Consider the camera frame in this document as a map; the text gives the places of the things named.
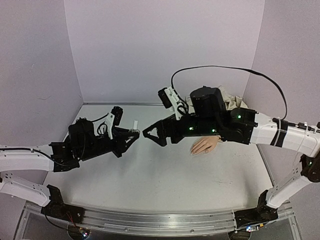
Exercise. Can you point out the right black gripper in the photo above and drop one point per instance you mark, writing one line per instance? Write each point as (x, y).
(169, 131)

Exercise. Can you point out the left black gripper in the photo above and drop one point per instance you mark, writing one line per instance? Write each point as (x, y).
(121, 148)

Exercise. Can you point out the white nail polish cap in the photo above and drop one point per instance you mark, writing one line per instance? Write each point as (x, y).
(135, 125)

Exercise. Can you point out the clear nail polish bottle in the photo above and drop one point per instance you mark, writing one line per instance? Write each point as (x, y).
(134, 131)

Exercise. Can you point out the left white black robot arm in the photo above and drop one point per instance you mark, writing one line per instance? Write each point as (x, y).
(35, 159)

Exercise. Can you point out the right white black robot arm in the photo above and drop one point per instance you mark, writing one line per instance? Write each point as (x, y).
(245, 126)

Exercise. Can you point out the mannequin hand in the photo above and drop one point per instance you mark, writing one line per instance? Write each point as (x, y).
(205, 145)

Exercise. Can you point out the beige jacket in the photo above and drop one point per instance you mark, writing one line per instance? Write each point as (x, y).
(230, 101)

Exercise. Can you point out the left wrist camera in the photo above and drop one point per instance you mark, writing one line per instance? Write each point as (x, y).
(113, 119)

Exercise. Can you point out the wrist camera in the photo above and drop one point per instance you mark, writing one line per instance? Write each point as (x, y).
(171, 100)
(113, 119)

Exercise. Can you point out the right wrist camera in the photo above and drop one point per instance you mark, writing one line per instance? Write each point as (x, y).
(171, 100)

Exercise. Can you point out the aluminium front rail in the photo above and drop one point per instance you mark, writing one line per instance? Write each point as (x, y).
(164, 224)

